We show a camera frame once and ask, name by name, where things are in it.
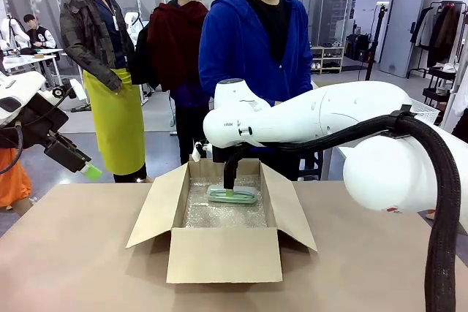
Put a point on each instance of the mint green glasses case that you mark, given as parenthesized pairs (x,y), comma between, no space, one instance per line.
(245,197)

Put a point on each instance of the black equipment cases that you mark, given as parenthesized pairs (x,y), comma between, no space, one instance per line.
(356,47)

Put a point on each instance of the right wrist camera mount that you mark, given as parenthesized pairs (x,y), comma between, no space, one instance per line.
(204,147)

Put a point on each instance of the orange garment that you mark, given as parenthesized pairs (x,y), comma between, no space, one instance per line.
(12,180)

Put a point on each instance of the grey door panel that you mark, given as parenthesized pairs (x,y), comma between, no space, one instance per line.
(402,27)

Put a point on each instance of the person in blue hoodie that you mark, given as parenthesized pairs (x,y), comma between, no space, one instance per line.
(234,34)

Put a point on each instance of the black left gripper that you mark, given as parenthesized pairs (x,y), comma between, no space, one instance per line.
(55,122)

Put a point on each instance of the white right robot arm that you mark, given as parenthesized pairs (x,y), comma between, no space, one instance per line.
(329,111)

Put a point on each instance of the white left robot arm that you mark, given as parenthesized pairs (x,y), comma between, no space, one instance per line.
(20,83)

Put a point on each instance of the mannequin with yellow apron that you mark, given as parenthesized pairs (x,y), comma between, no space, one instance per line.
(84,34)

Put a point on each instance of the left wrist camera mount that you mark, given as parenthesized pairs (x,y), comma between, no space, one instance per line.
(78,89)

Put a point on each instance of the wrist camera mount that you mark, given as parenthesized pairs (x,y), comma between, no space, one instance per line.
(204,147)
(78,89)

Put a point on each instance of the black shoulder bag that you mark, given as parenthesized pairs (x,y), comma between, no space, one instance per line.
(140,60)

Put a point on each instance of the black plastic stool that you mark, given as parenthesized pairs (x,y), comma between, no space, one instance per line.
(311,170)

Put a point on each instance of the mannequin with maroon cloth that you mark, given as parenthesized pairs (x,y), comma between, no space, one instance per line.
(175,41)

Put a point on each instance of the black tripod stand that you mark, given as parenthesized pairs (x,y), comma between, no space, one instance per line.
(376,41)

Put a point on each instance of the white office desk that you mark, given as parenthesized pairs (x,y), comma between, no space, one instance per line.
(22,59)

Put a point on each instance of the black utility cart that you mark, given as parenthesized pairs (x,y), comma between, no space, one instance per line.
(440,85)

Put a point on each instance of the bare mannequin foot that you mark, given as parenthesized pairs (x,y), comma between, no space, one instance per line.
(431,215)

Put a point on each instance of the open cardboard shipping box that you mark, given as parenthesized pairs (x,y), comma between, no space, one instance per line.
(223,257)

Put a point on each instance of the clothes rack with garments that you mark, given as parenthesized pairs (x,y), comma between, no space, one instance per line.
(442,30)

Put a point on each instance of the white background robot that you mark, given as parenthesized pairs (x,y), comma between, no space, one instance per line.
(11,34)

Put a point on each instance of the seated person in varsity jacket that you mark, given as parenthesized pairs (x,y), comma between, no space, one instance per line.
(39,36)

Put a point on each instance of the clear bubble wrap sheet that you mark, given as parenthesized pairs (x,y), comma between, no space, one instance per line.
(226,215)

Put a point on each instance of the wooden shoe rack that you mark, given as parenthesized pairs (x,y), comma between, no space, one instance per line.
(327,60)

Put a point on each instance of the white plastic basket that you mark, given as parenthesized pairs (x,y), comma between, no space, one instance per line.
(428,113)

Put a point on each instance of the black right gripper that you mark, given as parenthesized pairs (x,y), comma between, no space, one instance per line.
(223,154)

